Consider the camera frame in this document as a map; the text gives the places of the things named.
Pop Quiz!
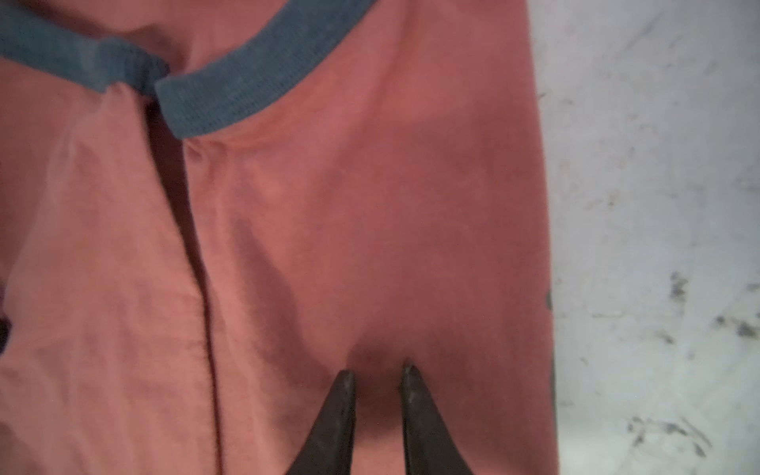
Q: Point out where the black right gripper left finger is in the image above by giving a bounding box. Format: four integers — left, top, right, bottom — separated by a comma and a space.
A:
286, 369, 356, 475

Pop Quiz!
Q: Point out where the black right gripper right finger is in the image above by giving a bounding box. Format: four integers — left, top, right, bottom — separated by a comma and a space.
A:
400, 361, 473, 475

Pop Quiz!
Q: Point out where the dark red tank top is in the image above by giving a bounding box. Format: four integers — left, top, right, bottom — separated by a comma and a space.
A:
1, 1, 558, 474

